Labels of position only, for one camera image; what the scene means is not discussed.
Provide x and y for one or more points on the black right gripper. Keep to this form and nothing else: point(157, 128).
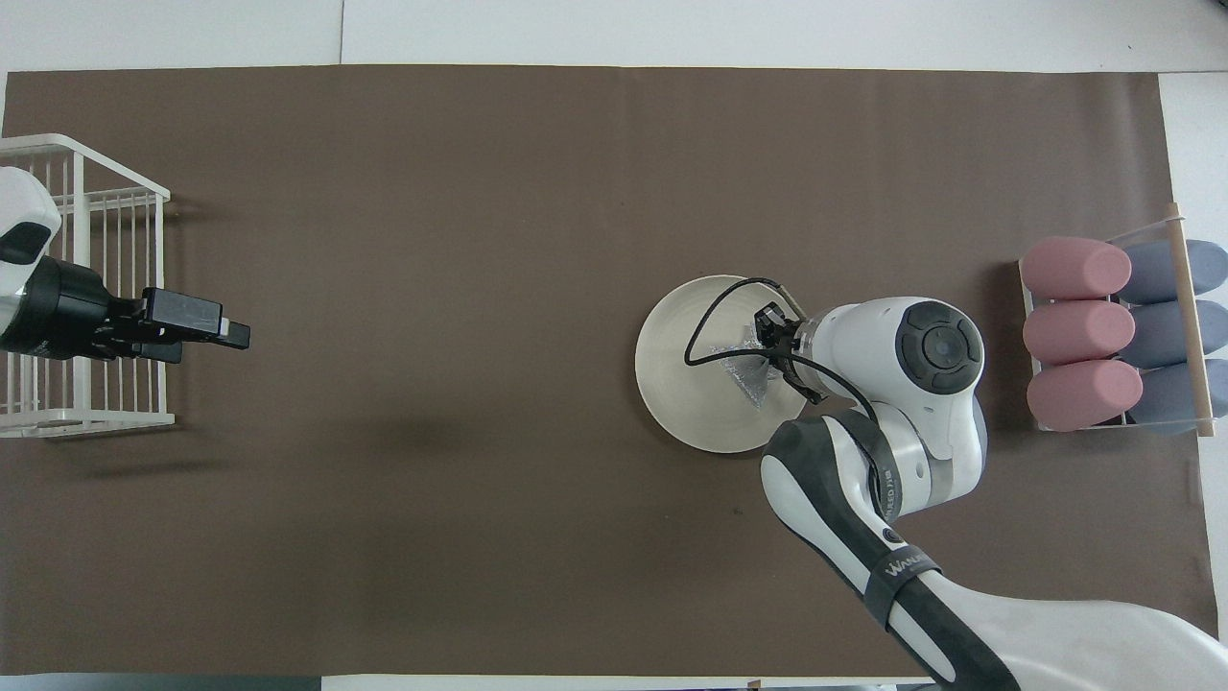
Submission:
point(772, 326)

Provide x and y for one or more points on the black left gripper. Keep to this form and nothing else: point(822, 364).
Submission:
point(77, 307)

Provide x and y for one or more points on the silver mesh sponge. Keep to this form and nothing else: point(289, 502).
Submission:
point(753, 379)

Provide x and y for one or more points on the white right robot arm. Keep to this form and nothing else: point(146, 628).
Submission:
point(911, 355)

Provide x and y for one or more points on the round cream plate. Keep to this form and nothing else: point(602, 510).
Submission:
point(691, 403)

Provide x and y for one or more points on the brown table mat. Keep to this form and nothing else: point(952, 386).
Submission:
point(432, 240)

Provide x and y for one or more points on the white cup holder rack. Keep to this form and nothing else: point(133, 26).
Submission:
point(1028, 317)

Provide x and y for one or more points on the pink cup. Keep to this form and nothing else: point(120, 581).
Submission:
point(1079, 333)
point(1074, 269)
point(1084, 395)

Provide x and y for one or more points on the blue cup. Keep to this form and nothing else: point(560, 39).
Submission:
point(1161, 395)
point(1156, 334)
point(1156, 271)

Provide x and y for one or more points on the wooden rack bar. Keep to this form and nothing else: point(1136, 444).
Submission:
point(1190, 326)

